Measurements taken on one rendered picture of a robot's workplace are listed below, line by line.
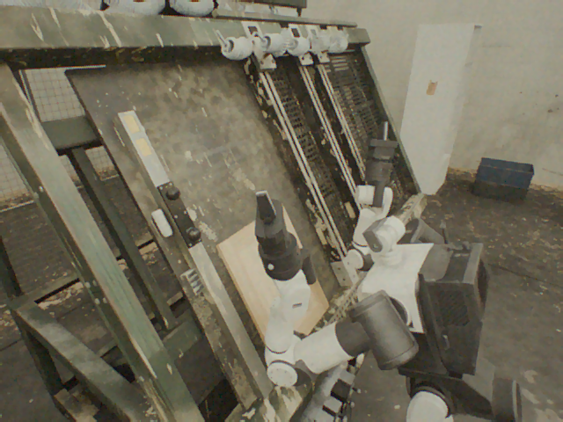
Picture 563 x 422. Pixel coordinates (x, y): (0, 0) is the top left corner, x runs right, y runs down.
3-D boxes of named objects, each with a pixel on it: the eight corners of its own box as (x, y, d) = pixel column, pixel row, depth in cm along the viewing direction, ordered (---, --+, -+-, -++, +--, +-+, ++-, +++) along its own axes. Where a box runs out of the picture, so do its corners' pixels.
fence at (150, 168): (256, 397, 106) (265, 399, 104) (112, 119, 93) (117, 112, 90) (266, 385, 110) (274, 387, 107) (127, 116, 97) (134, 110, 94)
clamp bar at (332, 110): (376, 240, 188) (418, 233, 172) (289, 37, 172) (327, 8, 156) (382, 233, 196) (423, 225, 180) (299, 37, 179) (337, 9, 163)
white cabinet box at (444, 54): (433, 195, 454) (474, 23, 361) (391, 185, 485) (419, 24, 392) (443, 182, 498) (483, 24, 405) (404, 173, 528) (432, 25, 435)
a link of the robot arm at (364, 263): (378, 268, 138) (420, 253, 120) (357, 280, 131) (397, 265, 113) (365, 243, 140) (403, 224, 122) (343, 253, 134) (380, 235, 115)
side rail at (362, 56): (403, 197, 248) (418, 193, 241) (347, 55, 233) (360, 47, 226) (406, 193, 254) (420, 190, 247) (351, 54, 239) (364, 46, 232)
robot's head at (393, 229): (409, 244, 95) (401, 216, 93) (395, 262, 88) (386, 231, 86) (387, 244, 100) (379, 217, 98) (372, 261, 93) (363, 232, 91)
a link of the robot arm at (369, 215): (390, 185, 122) (380, 214, 130) (365, 183, 122) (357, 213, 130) (394, 193, 117) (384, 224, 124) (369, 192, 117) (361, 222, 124)
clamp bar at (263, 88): (339, 288, 152) (388, 285, 136) (224, 36, 135) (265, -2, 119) (347, 277, 159) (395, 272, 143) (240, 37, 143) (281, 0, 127)
